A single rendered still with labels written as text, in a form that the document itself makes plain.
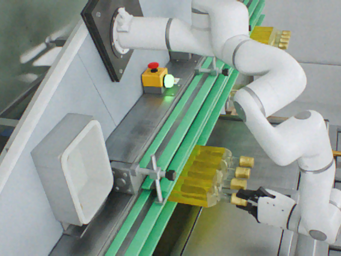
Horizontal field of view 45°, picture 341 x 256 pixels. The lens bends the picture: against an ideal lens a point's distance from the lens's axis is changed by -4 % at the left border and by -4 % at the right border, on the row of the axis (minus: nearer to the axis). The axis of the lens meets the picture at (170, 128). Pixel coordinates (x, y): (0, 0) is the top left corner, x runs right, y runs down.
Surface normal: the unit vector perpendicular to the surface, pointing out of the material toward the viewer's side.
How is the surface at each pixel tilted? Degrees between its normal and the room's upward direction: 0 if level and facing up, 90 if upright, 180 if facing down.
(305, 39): 90
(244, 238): 90
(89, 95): 0
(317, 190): 102
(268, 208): 108
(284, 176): 91
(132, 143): 90
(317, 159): 71
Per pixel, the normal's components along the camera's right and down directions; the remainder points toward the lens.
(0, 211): 0.94, 0.10
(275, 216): -0.59, 0.47
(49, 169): -0.34, 0.55
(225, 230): -0.11, -0.83
